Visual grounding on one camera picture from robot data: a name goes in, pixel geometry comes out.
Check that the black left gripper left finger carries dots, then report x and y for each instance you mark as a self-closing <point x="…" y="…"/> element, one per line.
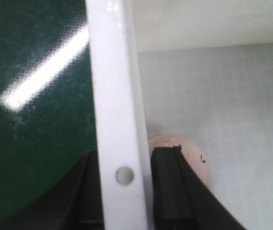
<point x="74" y="203"/>

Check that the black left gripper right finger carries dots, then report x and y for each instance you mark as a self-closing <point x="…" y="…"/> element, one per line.
<point x="181" y="200"/>

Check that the pink round plush toy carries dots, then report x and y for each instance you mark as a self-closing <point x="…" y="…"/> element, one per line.
<point x="191" y="151"/>

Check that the white plastic tote box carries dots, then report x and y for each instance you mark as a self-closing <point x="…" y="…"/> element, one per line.
<point x="197" y="68"/>

